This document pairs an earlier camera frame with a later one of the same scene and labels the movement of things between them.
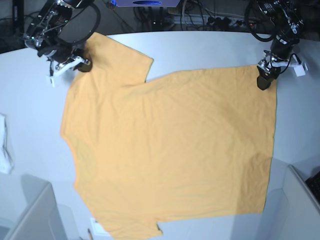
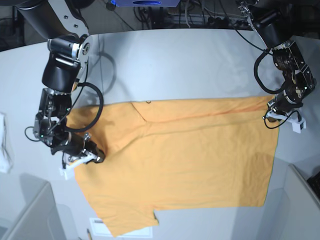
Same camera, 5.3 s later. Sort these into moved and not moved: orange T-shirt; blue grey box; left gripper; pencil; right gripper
Moved: left gripper; orange T-shirt; right gripper
Not moved: pencil; blue grey box
